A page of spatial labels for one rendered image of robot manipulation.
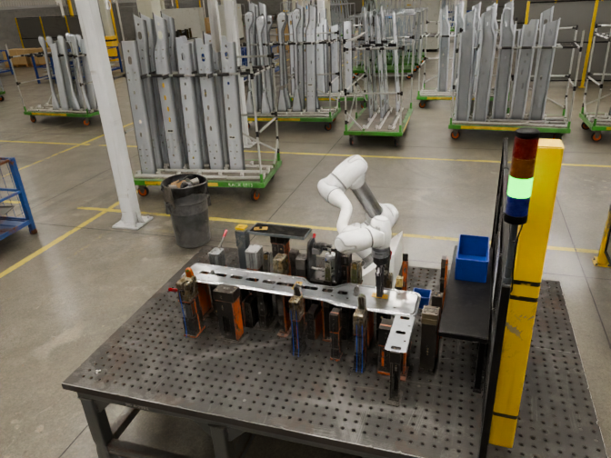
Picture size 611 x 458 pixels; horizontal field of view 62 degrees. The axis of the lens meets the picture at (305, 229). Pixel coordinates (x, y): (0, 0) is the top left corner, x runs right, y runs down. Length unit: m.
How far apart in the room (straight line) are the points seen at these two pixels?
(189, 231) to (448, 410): 3.72
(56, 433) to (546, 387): 2.91
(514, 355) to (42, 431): 2.94
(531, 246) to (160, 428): 2.57
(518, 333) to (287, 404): 1.12
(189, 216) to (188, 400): 3.11
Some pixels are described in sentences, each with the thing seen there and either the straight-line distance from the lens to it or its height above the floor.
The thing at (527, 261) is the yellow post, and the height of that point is 1.59.
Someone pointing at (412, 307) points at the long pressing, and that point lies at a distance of 2.66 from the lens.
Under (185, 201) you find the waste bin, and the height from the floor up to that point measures 0.57.
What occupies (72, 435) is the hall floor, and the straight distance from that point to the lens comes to 3.77.
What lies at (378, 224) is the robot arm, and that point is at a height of 1.45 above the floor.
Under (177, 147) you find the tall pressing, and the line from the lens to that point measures 7.30.
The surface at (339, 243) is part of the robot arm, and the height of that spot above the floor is 1.39.
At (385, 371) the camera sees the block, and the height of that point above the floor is 0.72.
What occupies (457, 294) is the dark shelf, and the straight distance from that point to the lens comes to 2.74.
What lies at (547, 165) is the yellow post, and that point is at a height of 1.94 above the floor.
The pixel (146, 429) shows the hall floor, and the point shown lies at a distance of 3.62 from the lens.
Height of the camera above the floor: 2.48
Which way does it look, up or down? 25 degrees down
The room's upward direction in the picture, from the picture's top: 3 degrees counter-clockwise
